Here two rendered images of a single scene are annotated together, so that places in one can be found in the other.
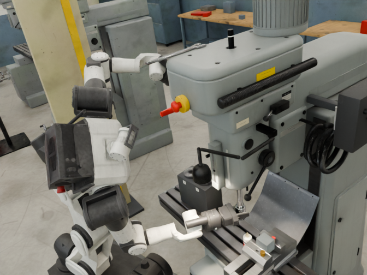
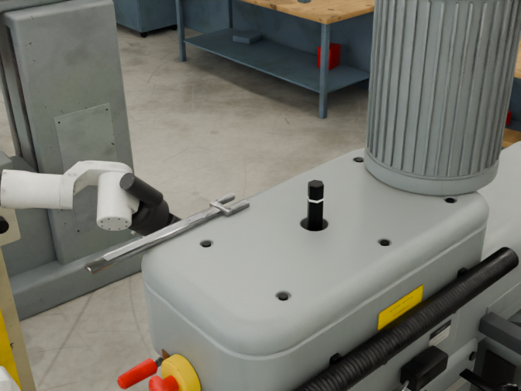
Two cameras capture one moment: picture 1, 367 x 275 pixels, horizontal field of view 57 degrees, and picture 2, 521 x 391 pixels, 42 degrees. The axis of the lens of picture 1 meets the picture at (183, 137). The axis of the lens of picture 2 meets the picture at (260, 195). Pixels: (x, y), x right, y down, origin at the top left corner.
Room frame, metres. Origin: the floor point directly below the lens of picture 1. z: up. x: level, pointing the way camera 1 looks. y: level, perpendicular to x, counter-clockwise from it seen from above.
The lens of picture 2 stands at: (0.40, -0.02, 2.38)
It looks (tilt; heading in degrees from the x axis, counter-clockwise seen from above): 30 degrees down; 351
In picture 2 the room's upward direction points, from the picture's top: 1 degrees counter-clockwise
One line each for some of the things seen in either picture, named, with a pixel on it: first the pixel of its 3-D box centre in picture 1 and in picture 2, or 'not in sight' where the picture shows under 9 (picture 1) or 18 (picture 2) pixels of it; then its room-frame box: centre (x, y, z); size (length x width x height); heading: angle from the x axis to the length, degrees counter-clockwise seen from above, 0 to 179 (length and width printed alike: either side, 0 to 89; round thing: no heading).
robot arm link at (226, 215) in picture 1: (222, 217); not in sight; (1.14, -0.12, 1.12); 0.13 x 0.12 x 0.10; 10
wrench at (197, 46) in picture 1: (176, 53); (170, 231); (1.16, -0.02, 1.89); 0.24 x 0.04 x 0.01; 123
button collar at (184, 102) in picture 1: (182, 103); (180, 378); (1.03, -0.01, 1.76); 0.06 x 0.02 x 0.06; 32
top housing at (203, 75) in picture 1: (235, 68); (320, 268); (1.16, -0.22, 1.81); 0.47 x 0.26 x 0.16; 122
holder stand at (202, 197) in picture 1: (199, 189); not in sight; (1.47, -0.05, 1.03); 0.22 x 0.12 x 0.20; 39
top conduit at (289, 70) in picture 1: (270, 81); (411, 323); (1.05, -0.31, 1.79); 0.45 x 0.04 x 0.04; 122
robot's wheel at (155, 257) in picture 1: (158, 267); not in sight; (1.43, 0.28, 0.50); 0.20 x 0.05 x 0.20; 50
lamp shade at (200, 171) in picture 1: (201, 171); not in sight; (1.03, -0.05, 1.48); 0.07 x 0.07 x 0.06
